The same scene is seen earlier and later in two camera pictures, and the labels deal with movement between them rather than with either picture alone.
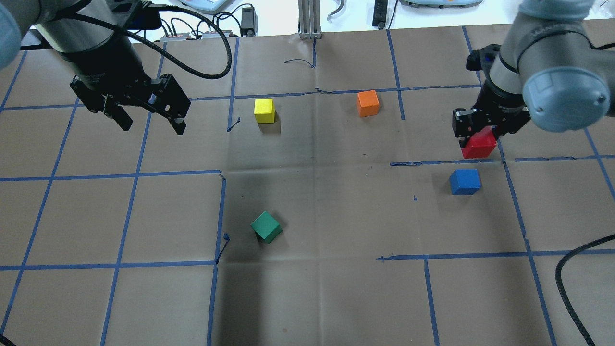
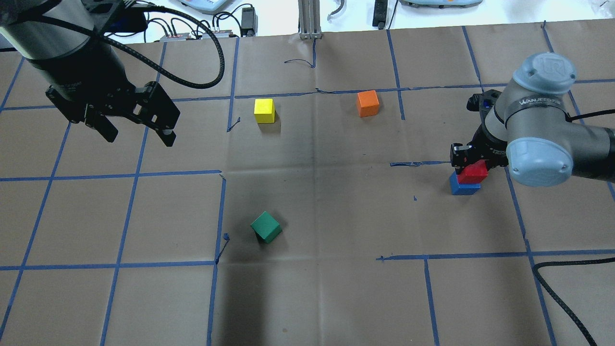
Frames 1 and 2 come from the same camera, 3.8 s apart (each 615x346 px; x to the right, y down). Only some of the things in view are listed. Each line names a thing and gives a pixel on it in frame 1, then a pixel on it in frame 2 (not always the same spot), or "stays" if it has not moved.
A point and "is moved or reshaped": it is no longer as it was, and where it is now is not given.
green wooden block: (266, 227) stays
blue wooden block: (464, 181) stays
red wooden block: (481, 144) is moved or reshaped
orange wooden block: (368, 103) stays
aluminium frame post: (309, 20) stays
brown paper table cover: (317, 196) stays
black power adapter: (249, 22) stays
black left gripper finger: (122, 117) to (104, 126)
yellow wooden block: (264, 110) stays
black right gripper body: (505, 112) to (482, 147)
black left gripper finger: (178, 124) to (168, 135)
